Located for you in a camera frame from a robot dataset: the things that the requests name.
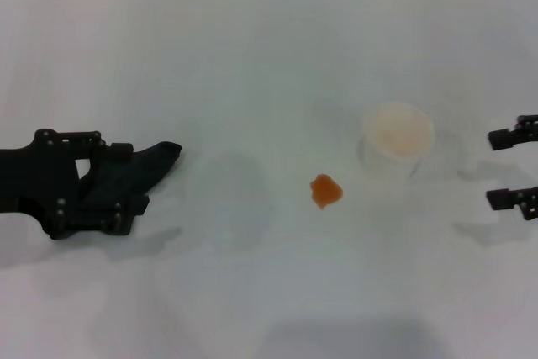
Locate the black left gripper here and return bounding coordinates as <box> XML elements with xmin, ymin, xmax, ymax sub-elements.
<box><xmin>0</xmin><ymin>127</ymin><xmax>151</xmax><ymax>241</ymax></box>

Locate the dark blue rag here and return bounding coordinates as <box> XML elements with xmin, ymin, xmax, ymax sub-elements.
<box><xmin>77</xmin><ymin>140</ymin><xmax>183</xmax><ymax>237</ymax></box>

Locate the clear plastic cup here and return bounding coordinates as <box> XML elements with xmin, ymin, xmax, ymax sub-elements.
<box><xmin>358</xmin><ymin>100</ymin><xmax>435</xmax><ymax>184</ymax></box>

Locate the orange liquid stain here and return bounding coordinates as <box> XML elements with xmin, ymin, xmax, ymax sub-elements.
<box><xmin>309</xmin><ymin>173</ymin><xmax>345</xmax><ymax>210</ymax></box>

